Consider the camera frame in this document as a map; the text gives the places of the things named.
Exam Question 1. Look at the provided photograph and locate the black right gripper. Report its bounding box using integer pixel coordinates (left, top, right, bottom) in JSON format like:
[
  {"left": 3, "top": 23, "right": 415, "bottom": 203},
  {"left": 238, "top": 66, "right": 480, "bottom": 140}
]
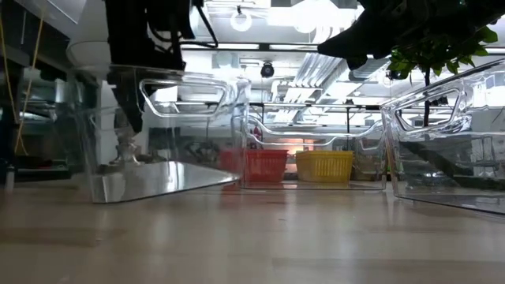
[{"left": 317, "top": 0, "right": 505, "bottom": 71}]

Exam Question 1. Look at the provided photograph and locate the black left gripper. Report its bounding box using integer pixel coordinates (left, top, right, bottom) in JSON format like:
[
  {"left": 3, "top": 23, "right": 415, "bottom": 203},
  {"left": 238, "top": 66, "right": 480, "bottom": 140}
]
[{"left": 104, "top": 0, "right": 196, "bottom": 133}]

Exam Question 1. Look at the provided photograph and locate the clear plastic bin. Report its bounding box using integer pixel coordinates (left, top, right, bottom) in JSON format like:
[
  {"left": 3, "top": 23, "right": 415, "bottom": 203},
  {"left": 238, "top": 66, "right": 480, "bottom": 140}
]
[
  {"left": 380, "top": 58, "right": 505, "bottom": 216},
  {"left": 236, "top": 114, "right": 387, "bottom": 191},
  {"left": 58, "top": 64, "right": 252, "bottom": 204}
]

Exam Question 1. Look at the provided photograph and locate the yellow plastic basket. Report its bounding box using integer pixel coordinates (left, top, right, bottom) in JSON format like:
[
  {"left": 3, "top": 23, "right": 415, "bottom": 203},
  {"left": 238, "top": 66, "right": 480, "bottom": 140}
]
[{"left": 294, "top": 150, "right": 355, "bottom": 183}]

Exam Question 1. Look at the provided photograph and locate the orange plastic basket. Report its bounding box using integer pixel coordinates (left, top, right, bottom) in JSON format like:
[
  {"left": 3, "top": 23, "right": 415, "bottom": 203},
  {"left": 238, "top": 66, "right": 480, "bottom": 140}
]
[
  {"left": 219, "top": 151, "right": 290, "bottom": 184},
  {"left": 219, "top": 148, "right": 290, "bottom": 181}
]

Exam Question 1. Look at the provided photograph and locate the green potted plant black pot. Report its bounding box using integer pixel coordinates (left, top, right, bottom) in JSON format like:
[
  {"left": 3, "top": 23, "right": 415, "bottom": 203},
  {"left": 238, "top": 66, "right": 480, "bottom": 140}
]
[{"left": 386, "top": 25, "right": 500, "bottom": 128}]

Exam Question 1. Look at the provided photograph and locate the white shade silver table lamp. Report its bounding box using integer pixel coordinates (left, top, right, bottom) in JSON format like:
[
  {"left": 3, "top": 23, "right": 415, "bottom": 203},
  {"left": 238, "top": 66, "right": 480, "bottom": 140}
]
[{"left": 65, "top": 0, "right": 143, "bottom": 166}]

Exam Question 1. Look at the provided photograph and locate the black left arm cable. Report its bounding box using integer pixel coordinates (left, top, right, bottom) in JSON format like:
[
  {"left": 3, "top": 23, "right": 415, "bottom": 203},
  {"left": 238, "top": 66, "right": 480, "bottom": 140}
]
[{"left": 195, "top": 0, "right": 219, "bottom": 49}]

